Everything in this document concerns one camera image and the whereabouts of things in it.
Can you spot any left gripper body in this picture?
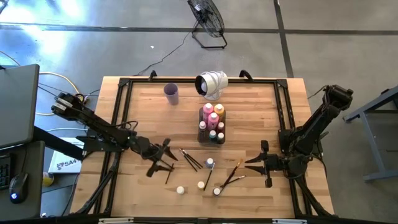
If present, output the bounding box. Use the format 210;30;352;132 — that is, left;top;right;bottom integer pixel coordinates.
142;139;172;178

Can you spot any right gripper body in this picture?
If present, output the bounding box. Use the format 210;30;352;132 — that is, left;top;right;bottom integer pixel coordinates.
260;139;285;189

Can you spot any black pencil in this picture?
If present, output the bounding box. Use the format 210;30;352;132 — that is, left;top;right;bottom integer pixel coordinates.
203;162;217;192

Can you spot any large yellow-orange paint bottle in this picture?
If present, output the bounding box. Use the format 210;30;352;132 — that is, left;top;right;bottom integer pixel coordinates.
213;103;225;121

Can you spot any grey translucent plastic bin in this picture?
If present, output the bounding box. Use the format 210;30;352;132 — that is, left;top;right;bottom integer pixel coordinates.
197;107;227;146

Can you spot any lilac plastic cup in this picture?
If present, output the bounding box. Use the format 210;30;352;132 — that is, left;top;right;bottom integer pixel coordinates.
163;82;180;106

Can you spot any silver aluminium bar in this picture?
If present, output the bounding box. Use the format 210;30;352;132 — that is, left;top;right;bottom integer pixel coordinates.
98;217;135;224
271;218;309;224

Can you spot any white desk lamp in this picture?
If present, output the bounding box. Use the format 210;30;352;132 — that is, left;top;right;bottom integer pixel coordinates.
194;70;229;101

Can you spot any white cardboard box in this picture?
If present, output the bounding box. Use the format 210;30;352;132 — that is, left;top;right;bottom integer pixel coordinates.
47;136;85;175

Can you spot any yellow power strip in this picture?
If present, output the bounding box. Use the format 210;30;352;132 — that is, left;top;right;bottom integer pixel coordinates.
74;93;91;105

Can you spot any small yellow object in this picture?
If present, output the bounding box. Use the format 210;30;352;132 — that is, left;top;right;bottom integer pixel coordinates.
42;172;55;188

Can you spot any grey-blue metal cart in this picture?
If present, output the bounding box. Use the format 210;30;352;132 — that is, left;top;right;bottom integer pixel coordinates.
343;84;398;183

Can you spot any dark grey desk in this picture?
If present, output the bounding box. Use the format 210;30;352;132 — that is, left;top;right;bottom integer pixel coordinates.
0;139;46;219

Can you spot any black computer mouse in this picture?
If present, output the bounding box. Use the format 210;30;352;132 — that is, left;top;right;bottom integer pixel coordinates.
8;172;29;205

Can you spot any black floor fan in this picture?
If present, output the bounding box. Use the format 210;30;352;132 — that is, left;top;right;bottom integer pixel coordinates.
187;0;228;50

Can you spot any grey monitor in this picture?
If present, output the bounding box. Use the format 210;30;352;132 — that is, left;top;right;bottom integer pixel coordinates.
0;63;40;150

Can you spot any black keyboard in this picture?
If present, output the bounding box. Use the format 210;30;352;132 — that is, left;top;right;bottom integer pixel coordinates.
0;154;12;191

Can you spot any black aluminium table frame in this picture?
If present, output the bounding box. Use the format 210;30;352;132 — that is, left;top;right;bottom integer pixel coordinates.
70;75;336;220

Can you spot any white floor cable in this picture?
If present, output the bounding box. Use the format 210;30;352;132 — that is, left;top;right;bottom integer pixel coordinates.
45;126;88;133

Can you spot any black fan cable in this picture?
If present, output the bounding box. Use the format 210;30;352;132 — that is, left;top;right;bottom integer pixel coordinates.
133;30;191;77

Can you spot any yellow cable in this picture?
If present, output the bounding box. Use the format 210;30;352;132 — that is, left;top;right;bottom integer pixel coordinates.
34;72;84;116

